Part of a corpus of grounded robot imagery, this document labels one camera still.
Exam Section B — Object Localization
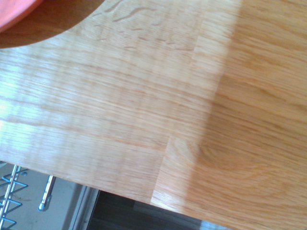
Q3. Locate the metal wire dishwasher rack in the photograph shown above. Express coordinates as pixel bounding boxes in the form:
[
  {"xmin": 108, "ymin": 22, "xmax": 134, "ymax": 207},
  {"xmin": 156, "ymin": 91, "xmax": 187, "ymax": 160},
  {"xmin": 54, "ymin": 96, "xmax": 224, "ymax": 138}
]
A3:
[{"xmin": 0, "ymin": 161, "xmax": 30, "ymax": 230}]

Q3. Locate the pink plastic plate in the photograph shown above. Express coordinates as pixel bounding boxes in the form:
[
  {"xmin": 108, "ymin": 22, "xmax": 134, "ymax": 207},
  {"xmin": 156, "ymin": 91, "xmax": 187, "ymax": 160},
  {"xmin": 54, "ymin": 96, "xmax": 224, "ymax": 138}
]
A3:
[{"xmin": 0, "ymin": 0, "xmax": 44, "ymax": 34}]

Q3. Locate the grey dishwasher door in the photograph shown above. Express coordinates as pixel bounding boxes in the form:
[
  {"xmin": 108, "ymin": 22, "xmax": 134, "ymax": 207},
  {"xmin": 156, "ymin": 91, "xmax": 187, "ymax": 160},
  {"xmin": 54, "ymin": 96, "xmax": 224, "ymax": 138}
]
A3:
[{"xmin": 9, "ymin": 176, "xmax": 101, "ymax": 230}]

